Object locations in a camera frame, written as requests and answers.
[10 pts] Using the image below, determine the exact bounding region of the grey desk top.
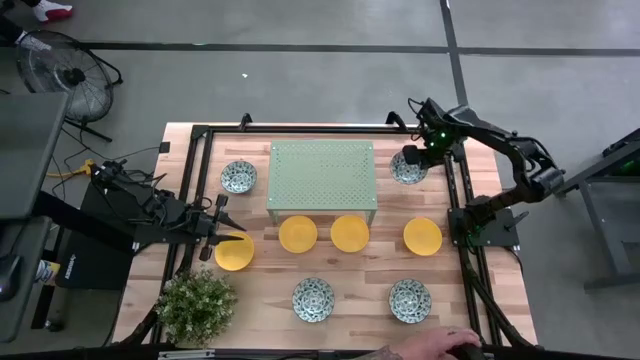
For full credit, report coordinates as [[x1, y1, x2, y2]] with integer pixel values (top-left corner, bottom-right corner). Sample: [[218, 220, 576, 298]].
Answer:
[[0, 215, 54, 345]]

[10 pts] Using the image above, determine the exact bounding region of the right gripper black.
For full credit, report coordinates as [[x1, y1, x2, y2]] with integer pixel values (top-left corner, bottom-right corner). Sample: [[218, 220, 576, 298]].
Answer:
[[402, 98, 457, 170]]

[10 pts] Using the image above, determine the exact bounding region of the black floor fan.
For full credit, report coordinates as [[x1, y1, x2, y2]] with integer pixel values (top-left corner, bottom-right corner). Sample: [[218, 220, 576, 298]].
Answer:
[[15, 29, 124, 144]]

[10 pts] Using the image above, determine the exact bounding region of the teal bowl patterned inside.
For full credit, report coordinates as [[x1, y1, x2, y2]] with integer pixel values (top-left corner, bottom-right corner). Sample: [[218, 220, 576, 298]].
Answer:
[[291, 277, 336, 324], [219, 159, 259, 195], [389, 150, 429, 186], [388, 278, 433, 325]]

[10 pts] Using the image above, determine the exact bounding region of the black diagonal bar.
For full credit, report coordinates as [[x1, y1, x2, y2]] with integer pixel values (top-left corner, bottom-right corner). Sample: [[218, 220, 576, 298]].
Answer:
[[32, 189, 136, 254]]

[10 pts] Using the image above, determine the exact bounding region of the small yellow labelled can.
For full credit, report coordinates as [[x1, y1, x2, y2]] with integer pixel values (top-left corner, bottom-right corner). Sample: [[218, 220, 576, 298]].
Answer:
[[34, 259, 61, 287]]

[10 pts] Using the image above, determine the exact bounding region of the yellow power plug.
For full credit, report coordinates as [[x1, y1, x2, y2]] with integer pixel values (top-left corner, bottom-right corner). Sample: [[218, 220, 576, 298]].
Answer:
[[47, 158, 96, 180]]

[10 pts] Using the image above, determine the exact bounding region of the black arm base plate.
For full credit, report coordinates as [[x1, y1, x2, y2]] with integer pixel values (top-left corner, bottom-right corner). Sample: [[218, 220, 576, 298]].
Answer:
[[448, 207, 530, 248], [132, 204, 207, 247]]

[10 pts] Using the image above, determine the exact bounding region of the silver metal bracket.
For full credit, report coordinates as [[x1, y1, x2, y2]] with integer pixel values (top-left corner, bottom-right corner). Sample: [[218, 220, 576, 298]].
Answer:
[[158, 349, 216, 360]]

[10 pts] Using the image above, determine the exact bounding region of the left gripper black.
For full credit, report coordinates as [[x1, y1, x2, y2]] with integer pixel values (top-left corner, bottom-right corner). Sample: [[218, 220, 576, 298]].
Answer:
[[192, 194, 248, 262]]

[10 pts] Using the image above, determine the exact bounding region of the yellow plastic mini bowl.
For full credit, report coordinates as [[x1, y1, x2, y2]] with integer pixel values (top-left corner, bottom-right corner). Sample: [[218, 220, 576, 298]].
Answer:
[[214, 230, 256, 273], [278, 214, 319, 255], [329, 214, 371, 254], [402, 216, 444, 257]]

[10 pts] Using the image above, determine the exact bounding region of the green artificial potted plant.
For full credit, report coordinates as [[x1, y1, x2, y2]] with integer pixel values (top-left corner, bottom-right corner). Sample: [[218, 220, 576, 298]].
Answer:
[[154, 268, 240, 349]]

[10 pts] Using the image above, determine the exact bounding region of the green perforated metal shelf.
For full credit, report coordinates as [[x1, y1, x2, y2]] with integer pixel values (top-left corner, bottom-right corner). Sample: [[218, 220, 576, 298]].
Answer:
[[265, 139, 379, 227]]

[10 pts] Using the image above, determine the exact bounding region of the black metal stand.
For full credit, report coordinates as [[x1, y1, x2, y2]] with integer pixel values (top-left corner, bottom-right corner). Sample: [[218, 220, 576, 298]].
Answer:
[[549, 127, 640, 292]]

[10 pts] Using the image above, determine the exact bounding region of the person's hand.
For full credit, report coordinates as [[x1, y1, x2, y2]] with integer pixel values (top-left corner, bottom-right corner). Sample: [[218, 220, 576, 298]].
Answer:
[[394, 326, 484, 360]]

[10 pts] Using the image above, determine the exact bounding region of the black power station box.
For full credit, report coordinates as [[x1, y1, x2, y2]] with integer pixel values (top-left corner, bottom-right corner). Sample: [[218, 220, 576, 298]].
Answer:
[[54, 179, 151, 291]]

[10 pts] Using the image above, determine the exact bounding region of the black handle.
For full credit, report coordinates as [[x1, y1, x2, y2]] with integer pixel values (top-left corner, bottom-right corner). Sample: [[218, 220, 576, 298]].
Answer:
[[447, 342, 489, 360]]

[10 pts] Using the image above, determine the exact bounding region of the grey desk panel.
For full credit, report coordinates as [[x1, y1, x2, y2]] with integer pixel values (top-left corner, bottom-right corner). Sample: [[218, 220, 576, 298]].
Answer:
[[0, 92, 70, 221]]

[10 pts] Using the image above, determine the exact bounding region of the black aluminium table frame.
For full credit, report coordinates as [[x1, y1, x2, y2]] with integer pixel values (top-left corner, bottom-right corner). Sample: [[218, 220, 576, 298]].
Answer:
[[119, 123, 539, 360]]

